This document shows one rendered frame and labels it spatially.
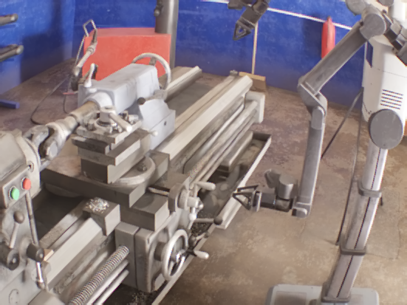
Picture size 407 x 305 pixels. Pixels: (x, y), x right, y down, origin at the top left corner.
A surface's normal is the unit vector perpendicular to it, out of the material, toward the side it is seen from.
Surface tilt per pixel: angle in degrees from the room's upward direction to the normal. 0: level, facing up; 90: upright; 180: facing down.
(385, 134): 90
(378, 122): 90
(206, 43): 90
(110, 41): 90
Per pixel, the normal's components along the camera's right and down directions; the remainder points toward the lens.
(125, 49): -0.04, 0.44
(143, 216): -0.37, 0.39
